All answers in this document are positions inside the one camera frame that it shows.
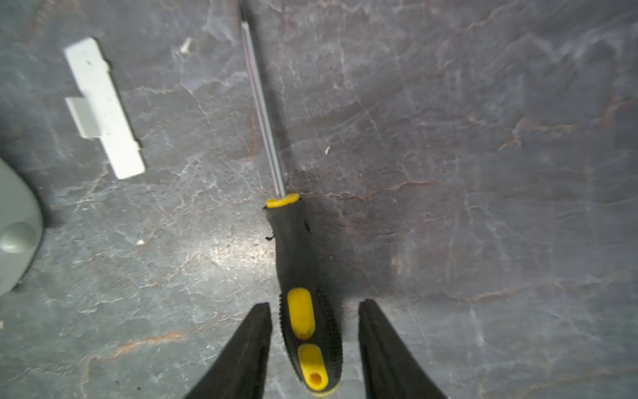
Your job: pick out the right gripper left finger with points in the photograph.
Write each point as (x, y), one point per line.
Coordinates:
(241, 368)

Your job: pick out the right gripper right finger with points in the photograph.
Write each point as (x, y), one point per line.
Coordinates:
(389, 369)

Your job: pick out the black yellow screwdriver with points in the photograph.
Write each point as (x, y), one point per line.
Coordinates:
(308, 321)

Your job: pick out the white alarm clock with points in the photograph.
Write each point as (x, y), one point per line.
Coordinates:
(21, 227)

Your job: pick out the white battery cover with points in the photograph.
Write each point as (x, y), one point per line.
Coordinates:
(98, 112)

